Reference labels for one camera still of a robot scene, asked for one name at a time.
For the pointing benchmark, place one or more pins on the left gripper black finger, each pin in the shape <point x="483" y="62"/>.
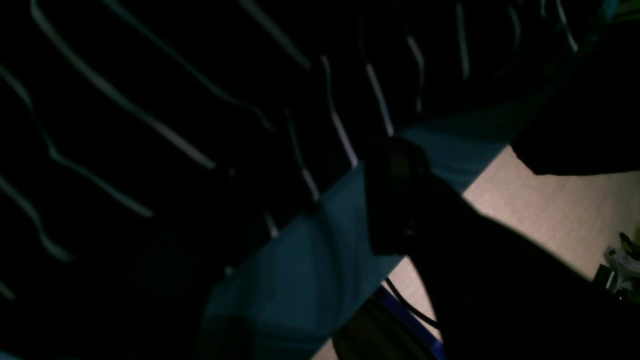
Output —
<point x="496" y="295"/>

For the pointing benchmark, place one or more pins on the navy white striped t-shirt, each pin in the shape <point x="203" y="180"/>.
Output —
<point x="149" y="148"/>

